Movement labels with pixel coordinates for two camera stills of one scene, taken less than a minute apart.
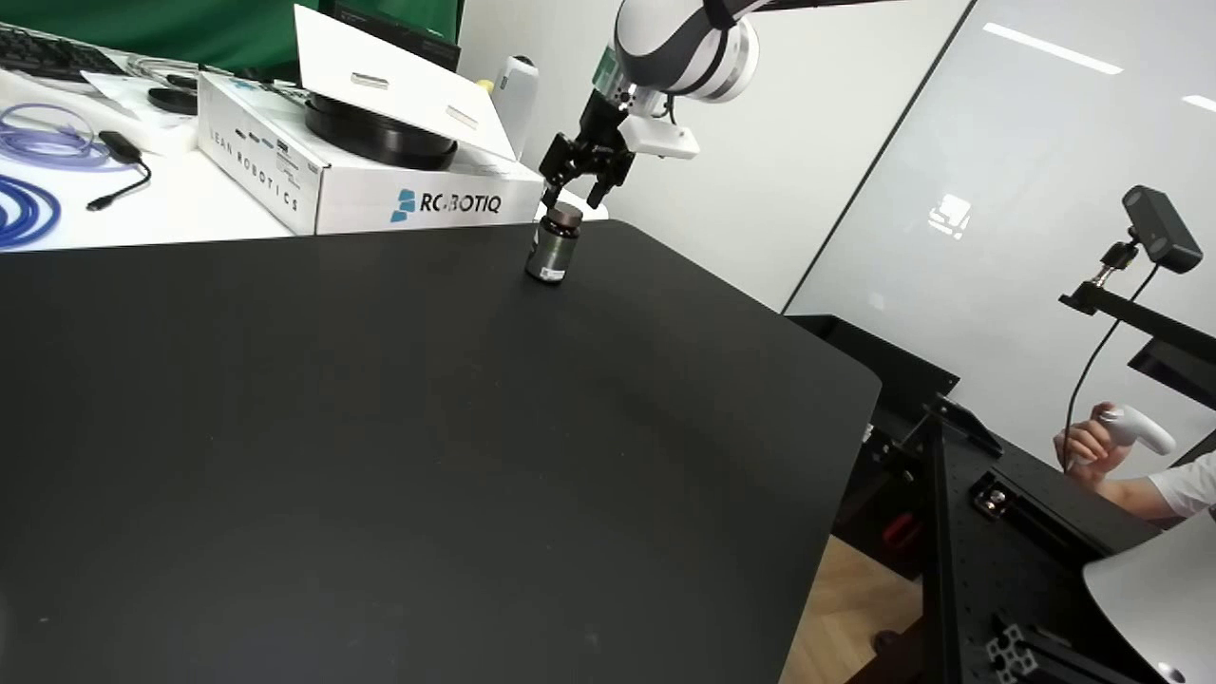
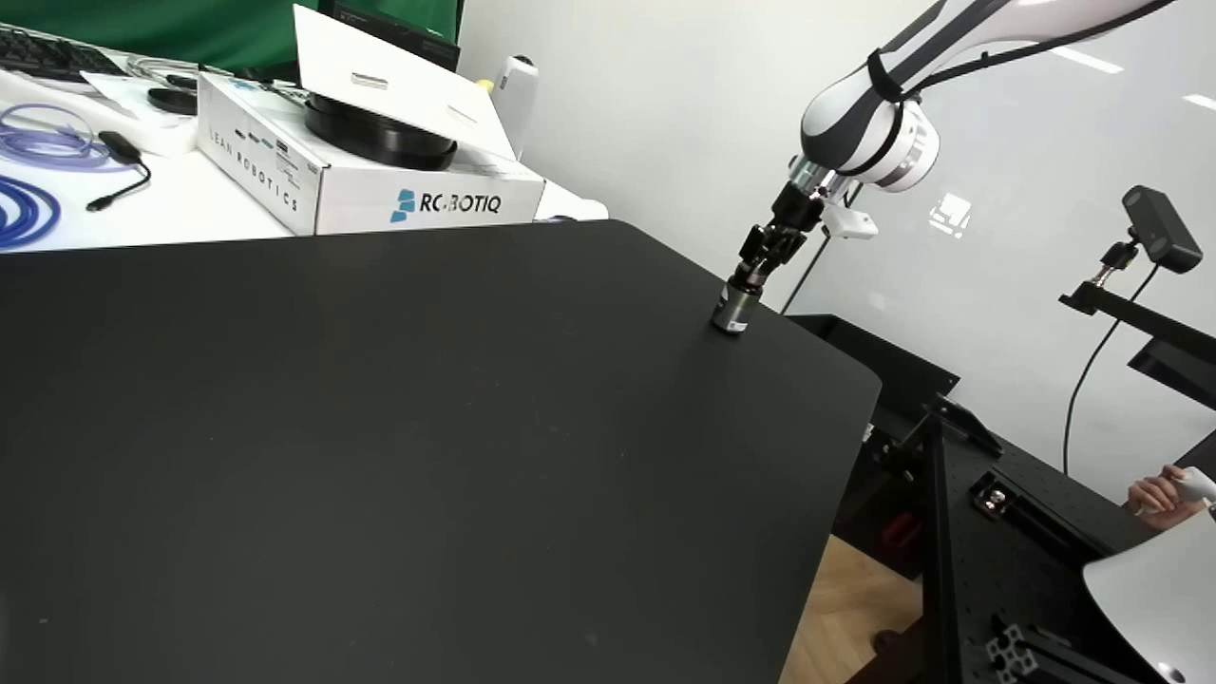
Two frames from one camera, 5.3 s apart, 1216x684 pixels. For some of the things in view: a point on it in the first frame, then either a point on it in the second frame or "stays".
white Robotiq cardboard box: x=258 y=139 stays
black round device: x=376 y=133 stays
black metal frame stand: x=1003 y=546 stays
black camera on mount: x=1160 y=233 stays
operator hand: x=1089 y=451 to x=1163 y=498
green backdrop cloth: x=232 y=30 stays
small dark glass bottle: x=552 y=252 to x=728 y=308
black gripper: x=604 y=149 to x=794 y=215
